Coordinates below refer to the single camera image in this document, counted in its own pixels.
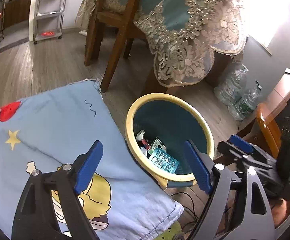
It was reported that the crushed red white paper cup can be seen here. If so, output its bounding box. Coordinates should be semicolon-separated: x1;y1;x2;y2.
137;140;151;156

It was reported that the green medicine box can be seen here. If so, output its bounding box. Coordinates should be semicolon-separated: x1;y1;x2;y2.
150;137;166;153

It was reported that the yellow rimmed teal trash bin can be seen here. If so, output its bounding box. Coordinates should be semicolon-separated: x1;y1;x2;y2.
125;93;215;189

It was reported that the white power strip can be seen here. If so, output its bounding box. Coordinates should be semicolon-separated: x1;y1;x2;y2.
79;31;87;36

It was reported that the person's right hand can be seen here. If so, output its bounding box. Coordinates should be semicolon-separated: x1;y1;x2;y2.
269;199;290;229

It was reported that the wooden dining chair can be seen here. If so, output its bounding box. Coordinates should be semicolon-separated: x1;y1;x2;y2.
84;0;145;92

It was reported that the brown wooden cabinet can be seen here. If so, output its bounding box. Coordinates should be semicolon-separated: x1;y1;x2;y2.
4;0;31;28

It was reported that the light blue cartoon cloth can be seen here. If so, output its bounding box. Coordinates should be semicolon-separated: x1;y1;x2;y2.
0;80;183;239

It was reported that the white rolling shelf cart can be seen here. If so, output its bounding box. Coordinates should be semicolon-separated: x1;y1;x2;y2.
30;0;66;44

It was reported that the orange wooden chair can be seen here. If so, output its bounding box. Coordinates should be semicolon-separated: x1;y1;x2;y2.
213;102;290;170

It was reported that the teal lace tablecloth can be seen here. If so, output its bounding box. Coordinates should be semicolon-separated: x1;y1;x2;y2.
76;0;245;88

